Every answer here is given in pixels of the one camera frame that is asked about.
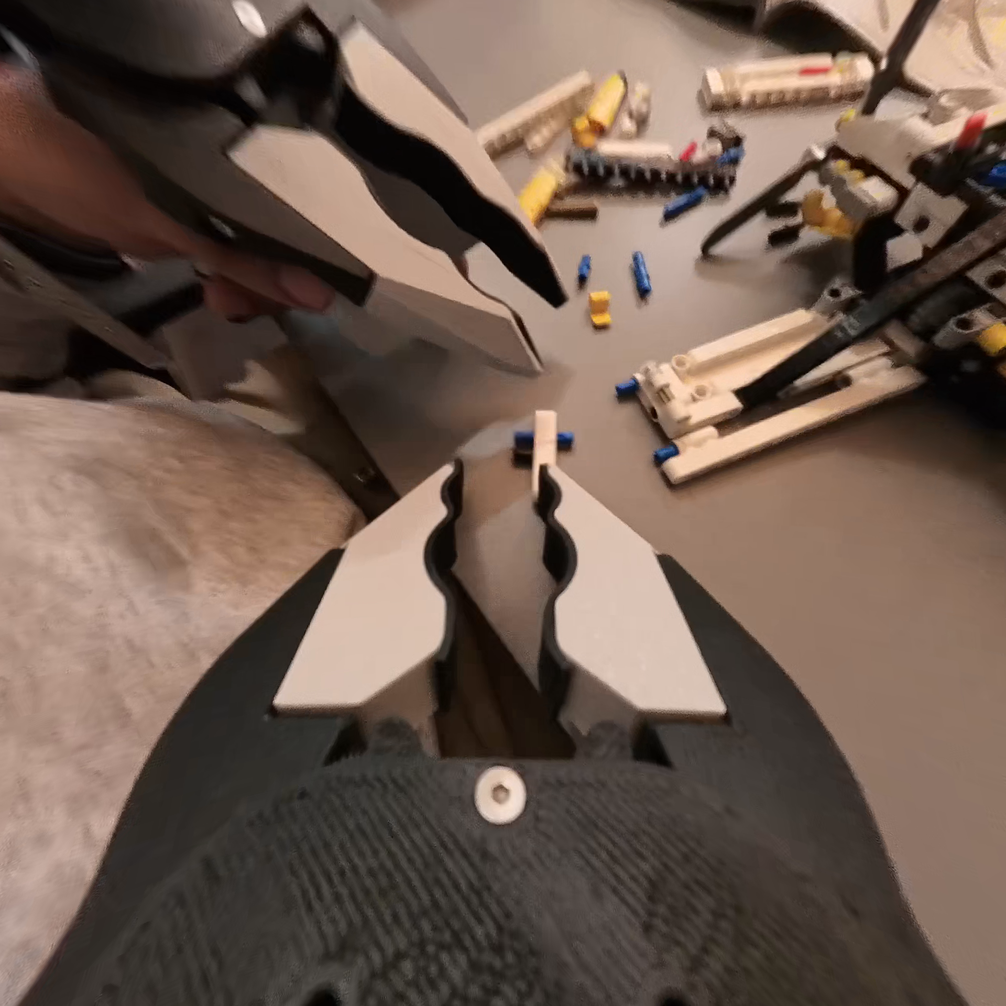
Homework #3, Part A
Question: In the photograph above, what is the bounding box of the zebra striped lego helicopter model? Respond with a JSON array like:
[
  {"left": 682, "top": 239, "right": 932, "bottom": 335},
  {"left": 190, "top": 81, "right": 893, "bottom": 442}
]
[{"left": 615, "top": 0, "right": 1006, "bottom": 486}]

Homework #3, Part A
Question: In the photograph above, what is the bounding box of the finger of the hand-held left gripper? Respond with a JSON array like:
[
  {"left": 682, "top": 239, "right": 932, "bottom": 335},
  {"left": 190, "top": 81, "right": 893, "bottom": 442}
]
[
  {"left": 336, "top": 19, "right": 570, "bottom": 311},
  {"left": 226, "top": 124, "right": 545, "bottom": 376}
]

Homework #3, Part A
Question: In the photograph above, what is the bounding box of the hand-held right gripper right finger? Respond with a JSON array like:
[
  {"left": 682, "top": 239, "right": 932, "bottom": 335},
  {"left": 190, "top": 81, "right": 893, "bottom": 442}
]
[{"left": 537, "top": 467, "right": 728, "bottom": 737}]

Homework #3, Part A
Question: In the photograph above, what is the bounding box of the instruction booklet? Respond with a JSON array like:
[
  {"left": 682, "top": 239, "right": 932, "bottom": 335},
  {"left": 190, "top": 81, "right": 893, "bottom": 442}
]
[{"left": 676, "top": 0, "right": 1006, "bottom": 72}]

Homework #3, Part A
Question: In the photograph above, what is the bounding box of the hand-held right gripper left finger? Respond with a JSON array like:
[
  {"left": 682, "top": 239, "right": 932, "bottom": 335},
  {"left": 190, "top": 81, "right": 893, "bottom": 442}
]
[{"left": 271, "top": 464, "right": 462, "bottom": 736}]

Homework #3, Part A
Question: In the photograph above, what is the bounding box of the white Lego frame piece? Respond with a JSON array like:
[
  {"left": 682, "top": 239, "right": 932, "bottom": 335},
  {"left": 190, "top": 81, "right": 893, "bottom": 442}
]
[{"left": 699, "top": 53, "right": 875, "bottom": 111}]

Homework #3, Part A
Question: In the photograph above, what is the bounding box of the person's left hand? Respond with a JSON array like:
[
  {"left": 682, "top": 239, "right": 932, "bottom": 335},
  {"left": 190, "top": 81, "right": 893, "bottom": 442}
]
[{"left": 0, "top": 63, "right": 339, "bottom": 323}]

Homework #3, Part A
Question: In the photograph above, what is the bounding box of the short white lego beam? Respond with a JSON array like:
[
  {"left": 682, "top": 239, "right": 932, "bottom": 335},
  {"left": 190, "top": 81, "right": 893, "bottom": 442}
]
[{"left": 511, "top": 409, "right": 576, "bottom": 504}]

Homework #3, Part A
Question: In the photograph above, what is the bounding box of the yellow curved lego panel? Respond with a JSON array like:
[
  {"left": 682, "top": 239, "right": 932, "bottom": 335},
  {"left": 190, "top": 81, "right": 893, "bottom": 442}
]
[{"left": 585, "top": 72, "right": 630, "bottom": 130}]

